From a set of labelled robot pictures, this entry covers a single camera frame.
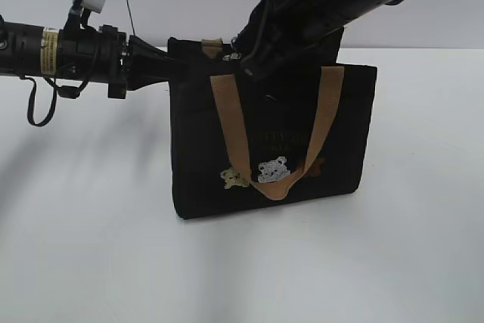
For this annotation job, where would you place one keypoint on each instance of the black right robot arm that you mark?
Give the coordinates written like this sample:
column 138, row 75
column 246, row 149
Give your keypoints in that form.
column 280, row 31

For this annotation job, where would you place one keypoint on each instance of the black tote bag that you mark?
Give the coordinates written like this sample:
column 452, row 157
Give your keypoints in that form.
column 241, row 145

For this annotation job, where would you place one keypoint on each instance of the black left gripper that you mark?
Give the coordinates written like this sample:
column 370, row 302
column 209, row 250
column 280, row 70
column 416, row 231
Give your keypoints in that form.
column 106, row 55

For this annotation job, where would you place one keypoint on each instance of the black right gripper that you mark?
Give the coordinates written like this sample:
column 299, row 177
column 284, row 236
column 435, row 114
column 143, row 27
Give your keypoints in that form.
column 326, row 53

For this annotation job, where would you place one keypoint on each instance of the silver zipper pull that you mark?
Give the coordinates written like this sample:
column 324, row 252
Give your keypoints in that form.
column 234, row 54

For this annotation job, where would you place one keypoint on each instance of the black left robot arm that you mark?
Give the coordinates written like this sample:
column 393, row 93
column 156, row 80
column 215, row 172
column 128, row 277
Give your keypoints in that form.
column 29, row 50

